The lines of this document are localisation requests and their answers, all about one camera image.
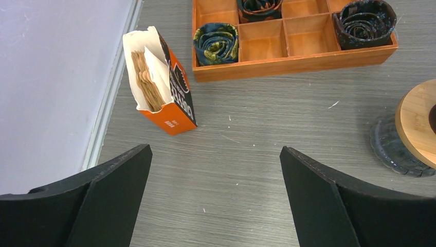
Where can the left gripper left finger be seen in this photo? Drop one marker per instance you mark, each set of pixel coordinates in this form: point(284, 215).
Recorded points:
point(96, 207)

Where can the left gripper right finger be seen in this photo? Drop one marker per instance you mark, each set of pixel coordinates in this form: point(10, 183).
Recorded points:
point(331, 208)

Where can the grey glass server jug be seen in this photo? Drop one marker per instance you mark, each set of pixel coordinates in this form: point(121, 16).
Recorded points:
point(390, 150)

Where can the orange filter holder box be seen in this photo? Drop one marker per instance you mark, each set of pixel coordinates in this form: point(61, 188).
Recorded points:
point(176, 117)

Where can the stack of paper filters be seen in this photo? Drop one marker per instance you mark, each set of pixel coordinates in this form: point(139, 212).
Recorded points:
point(151, 77)

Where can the orange wooden compartment tray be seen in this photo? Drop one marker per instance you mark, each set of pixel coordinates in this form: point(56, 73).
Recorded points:
point(303, 39)

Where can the rolled black tie right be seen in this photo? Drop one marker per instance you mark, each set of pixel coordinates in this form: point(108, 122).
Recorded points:
point(364, 24)

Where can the rolled black tie middle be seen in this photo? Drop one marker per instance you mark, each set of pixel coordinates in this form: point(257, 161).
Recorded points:
point(259, 10)

